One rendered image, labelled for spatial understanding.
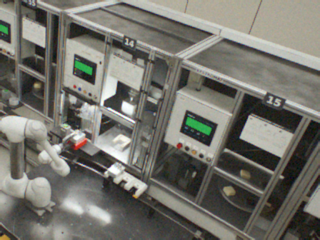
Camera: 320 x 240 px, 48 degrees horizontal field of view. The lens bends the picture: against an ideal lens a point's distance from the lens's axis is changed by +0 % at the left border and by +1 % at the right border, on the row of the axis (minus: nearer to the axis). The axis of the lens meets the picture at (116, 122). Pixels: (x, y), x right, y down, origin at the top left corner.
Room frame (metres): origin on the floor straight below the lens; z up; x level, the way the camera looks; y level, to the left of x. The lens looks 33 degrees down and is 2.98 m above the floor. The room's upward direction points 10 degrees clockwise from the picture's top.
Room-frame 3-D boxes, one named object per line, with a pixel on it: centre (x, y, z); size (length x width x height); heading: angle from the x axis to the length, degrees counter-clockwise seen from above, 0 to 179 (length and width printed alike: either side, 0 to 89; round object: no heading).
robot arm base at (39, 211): (2.03, 0.49, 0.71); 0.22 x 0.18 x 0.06; 59
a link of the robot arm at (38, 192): (2.04, 0.52, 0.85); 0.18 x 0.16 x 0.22; 88
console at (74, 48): (2.89, 0.31, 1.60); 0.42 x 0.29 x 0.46; 59
